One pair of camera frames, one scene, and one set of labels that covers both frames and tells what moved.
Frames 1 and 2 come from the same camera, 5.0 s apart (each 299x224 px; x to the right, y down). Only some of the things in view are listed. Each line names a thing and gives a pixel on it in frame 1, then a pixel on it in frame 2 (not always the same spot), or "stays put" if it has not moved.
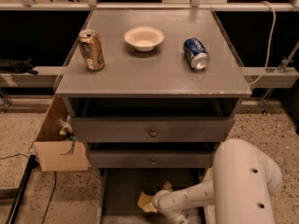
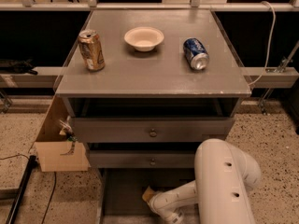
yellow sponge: x=144 y=200 -> x=148 y=194
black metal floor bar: x=33 y=161 stays put
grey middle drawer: x=151 y=159 stays put
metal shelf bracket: x=287 y=60 stays put
